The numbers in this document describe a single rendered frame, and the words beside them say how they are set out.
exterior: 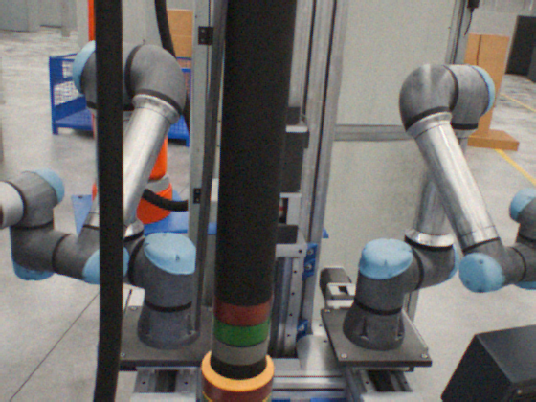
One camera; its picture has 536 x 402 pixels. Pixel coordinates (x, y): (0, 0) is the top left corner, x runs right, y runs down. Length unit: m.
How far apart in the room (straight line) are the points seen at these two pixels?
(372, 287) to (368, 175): 1.27
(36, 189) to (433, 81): 0.78
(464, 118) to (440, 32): 1.31
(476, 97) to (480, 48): 7.31
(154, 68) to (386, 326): 0.77
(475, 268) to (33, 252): 0.79
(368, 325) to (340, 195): 1.22
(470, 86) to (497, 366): 0.57
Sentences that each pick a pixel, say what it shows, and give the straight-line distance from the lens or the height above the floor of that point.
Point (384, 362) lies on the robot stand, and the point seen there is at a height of 1.03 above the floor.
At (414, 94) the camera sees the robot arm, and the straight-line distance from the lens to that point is 1.15.
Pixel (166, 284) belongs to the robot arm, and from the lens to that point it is 1.20.
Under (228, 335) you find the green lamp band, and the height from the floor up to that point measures 1.61.
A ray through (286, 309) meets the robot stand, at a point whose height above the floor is 1.07.
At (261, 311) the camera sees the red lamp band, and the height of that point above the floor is 1.62.
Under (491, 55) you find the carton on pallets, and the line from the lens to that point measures 8.60.
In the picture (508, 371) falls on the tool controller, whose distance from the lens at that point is 1.03.
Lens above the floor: 1.78
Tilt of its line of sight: 20 degrees down
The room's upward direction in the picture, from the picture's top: 4 degrees clockwise
